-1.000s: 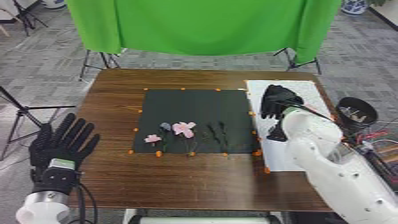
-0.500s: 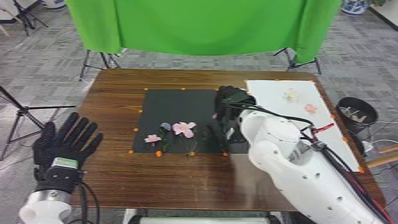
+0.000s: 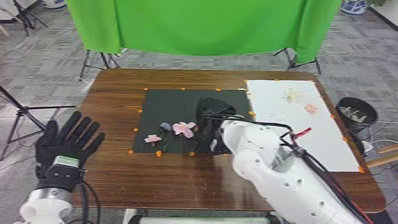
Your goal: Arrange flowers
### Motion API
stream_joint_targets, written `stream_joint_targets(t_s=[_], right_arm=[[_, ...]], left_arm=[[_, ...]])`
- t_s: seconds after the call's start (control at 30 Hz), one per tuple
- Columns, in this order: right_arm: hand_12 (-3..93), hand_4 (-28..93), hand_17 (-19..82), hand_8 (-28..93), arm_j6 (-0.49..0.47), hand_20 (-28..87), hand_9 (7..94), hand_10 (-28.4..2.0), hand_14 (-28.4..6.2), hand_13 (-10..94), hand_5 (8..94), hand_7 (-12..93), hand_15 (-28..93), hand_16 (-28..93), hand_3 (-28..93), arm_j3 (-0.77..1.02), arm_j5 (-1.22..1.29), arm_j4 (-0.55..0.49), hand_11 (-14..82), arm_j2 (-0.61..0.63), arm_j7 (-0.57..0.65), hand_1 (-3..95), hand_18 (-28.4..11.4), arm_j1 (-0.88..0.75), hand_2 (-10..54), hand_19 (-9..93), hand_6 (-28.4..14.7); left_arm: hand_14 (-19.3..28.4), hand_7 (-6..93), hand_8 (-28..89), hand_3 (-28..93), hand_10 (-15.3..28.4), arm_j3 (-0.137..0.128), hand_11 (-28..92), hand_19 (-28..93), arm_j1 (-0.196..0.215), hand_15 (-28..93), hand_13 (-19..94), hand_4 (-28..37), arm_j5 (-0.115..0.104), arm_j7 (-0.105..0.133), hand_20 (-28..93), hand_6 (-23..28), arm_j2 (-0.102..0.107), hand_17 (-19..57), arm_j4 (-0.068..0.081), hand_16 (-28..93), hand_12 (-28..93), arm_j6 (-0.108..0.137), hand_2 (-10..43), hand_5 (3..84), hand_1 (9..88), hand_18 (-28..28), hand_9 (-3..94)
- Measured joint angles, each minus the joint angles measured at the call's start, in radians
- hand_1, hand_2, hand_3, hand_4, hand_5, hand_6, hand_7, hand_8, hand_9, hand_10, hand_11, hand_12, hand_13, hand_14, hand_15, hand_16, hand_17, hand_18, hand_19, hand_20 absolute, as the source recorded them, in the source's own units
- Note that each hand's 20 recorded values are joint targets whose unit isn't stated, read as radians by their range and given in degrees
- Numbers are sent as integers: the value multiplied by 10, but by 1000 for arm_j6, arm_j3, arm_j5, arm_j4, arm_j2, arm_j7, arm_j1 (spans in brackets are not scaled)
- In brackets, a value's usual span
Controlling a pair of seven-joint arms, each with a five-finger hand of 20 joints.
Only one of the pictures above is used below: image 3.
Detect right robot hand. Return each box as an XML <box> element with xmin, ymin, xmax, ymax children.
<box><xmin>196</xmin><ymin>96</ymin><xmax>241</xmax><ymax>138</ymax></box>

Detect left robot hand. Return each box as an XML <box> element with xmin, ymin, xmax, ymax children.
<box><xmin>35</xmin><ymin>111</ymin><xmax>107</xmax><ymax>167</ymax></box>

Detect pink yellow-centred flower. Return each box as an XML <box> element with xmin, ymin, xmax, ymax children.
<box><xmin>303</xmin><ymin>103</ymin><xmax>321</xmax><ymax>116</ymax></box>

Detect dark mat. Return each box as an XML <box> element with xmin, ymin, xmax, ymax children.
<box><xmin>130</xmin><ymin>88</ymin><xmax>257</xmax><ymax>156</ymax></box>

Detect large pink flower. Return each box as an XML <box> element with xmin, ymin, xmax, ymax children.
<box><xmin>171</xmin><ymin>121</ymin><xmax>202</xmax><ymax>156</ymax></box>

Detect blue flower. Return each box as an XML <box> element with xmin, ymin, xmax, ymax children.
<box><xmin>159</xmin><ymin>122</ymin><xmax>175</xmax><ymax>152</ymax></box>

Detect black tripod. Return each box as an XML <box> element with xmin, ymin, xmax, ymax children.
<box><xmin>10</xmin><ymin>0</ymin><xmax>51</xmax><ymax>37</ymax></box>
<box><xmin>0</xmin><ymin>85</ymin><xmax>79</xmax><ymax>162</ymax></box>

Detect pale yellow flower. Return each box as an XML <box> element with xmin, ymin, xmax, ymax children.
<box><xmin>282</xmin><ymin>87</ymin><xmax>305</xmax><ymax>104</ymax></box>

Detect small pink flower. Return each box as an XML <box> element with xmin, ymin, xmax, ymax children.
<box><xmin>143</xmin><ymin>133</ymin><xmax>166</xmax><ymax>148</ymax></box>

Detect white sheet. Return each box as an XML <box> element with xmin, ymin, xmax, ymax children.
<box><xmin>244</xmin><ymin>79</ymin><xmax>365</xmax><ymax>174</ymax></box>

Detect black cloth stand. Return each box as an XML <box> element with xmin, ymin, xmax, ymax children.
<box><xmin>79</xmin><ymin>47</ymin><xmax>326</xmax><ymax>82</ymax></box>

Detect black waste bin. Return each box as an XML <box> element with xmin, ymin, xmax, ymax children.
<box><xmin>335</xmin><ymin>96</ymin><xmax>381</xmax><ymax>135</ymax></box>

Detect pale grey bar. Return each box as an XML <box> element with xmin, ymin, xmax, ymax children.
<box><xmin>123</xmin><ymin>208</ymin><xmax>289</xmax><ymax>224</ymax></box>

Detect blue and white vase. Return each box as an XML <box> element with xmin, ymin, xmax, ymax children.
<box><xmin>340</xmin><ymin>0</ymin><xmax>370</xmax><ymax>16</ymax></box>
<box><xmin>42</xmin><ymin>0</ymin><xmax>68</xmax><ymax>10</ymax></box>

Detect black cable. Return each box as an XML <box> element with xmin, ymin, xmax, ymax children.
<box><xmin>67</xmin><ymin>179</ymin><xmax>104</xmax><ymax>224</ymax></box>

